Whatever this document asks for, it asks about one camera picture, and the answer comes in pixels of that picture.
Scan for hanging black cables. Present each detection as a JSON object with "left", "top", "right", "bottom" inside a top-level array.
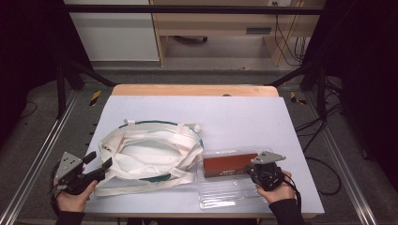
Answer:
[{"left": 273, "top": 1, "right": 310, "bottom": 68}]

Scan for black metal stand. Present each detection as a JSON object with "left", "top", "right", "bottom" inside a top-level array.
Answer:
[
  {"left": 55, "top": 57, "right": 117, "bottom": 120},
  {"left": 267, "top": 60, "right": 329, "bottom": 122}
]

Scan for pale table cover sheet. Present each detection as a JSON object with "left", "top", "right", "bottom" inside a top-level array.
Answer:
[{"left": 84, "top": 95, "right": 326, "bottom": 218}]

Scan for clear plastic tray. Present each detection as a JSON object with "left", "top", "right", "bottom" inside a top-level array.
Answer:
[{"left": 195, "top": 147, "right": 277, "bottom": 210}]

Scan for person's right hand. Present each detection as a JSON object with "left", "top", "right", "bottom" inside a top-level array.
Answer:
[{"left": 254, "top": 169, "right": 298, "bottom": 205}]

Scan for aluminium floor rail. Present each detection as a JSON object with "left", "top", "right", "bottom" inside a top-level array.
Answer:
[
  {"left": 303, "top": 93, "right": 379, "bottom": 225},
  {"left": 0, "top": 89, "right": 80, "bottom": 225}
]

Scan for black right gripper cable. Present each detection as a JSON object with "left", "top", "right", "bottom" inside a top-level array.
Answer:
[{"left": 281, "top": 157, "right": 343, "bottom": 214}]

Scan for grey power strip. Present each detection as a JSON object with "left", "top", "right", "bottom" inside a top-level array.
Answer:
[{"left": 245, "top": 26, "right": 272, "bottom": 36}]

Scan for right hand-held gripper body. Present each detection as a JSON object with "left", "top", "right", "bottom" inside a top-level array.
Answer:
[{"left": 245, "top": 150, "right": 287, "bottom": 192}]

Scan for black floor cables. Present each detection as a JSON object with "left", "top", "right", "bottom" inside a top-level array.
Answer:
[{"left": 294, "top": 78, "right": 344, "bottom": 154}]

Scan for white cabinet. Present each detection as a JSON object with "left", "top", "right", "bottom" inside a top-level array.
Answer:
[{"left": 63, "top": 0, "right": 161, "bottom": 63}]

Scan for person's left hand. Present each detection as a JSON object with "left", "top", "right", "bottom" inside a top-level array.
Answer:
[{"left": 53, "top": 178, "right": 99, "bottom": 213}]

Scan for wooden table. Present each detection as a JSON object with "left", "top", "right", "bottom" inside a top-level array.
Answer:
[{"left": 111, "top": 82, "right": 317, "bottom": 219}]

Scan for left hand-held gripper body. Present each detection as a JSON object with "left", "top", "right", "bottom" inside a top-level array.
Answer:
[{"left": 54, "top": 151, "right": 107, "bottom": 196}]

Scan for white canvas tote bag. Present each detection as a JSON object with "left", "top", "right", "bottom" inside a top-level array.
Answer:
[{"left": 93, "top": 119, "right": 205, "bottom": 198}]

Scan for dark curtain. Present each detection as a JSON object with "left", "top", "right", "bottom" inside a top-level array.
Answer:
[
  {"left": 301, "top": 0, "right": 398, "bottom": 182},
  {"left": 0, "top": 0, "right": 95, "bottom": 142}
]

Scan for yellow black tape strip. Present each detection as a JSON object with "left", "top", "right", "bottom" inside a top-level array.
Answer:
[
  {"left": 88, "top": 89, "right": 103, "bottom": 108},
  {"left": 288, "top": 90, "right": 308, "bottom": 106}
]

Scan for wooden desk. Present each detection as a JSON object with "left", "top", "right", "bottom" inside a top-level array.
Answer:
[{"left": 149, "top": 0, "right": 327, "bottom": 68}]

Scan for red-brown box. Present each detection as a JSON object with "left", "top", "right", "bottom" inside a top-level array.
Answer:
[{"left": 202, "top": 152, "right": 259, "bottom": 179}]

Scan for black crossbar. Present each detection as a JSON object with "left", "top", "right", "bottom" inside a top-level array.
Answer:
[{"left": 61, "top": 4, "right": 325, "bottom": 15}]

